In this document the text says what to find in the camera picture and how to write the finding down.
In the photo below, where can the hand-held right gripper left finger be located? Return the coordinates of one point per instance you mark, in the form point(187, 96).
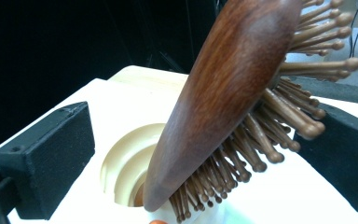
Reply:
point(48, 161)

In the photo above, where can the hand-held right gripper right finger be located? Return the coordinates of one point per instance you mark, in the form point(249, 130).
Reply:
point(345, 155)

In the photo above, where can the cream ribbed cup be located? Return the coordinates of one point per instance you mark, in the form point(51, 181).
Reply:
point(118, 168)

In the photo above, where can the brown wooden hairbrush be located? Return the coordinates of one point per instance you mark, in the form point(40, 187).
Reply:
point(223, 105)

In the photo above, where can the cream plastic holder with hole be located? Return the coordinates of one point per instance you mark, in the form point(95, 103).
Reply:
point(121, 102)

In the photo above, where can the light wooden table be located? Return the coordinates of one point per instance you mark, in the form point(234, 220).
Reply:
point(143, 74)

